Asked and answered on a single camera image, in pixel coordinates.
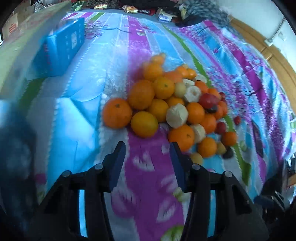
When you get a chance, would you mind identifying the peeled white fruit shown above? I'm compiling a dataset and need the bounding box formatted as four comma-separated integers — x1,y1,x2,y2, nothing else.
166,103,189,128

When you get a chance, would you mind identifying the orange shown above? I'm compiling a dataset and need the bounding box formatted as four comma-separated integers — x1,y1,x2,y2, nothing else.
168,125,195,152
130,111,159,138
102,98,132,129

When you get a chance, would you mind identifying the wooden headboard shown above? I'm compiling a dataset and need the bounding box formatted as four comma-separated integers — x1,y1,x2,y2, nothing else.
230,17,296,110

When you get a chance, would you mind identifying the orange front right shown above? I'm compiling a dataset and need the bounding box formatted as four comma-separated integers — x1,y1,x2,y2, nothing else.
168,125,195,152

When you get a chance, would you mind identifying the orange front left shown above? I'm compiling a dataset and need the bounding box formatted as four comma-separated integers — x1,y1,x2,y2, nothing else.
102,98,132,129

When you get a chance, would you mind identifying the orange front centre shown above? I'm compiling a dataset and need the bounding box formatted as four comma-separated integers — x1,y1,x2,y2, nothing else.
130,111,159,138

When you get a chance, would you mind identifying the colourful floral bed sheet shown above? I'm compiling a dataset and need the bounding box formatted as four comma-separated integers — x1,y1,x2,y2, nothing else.
1,9,295,240

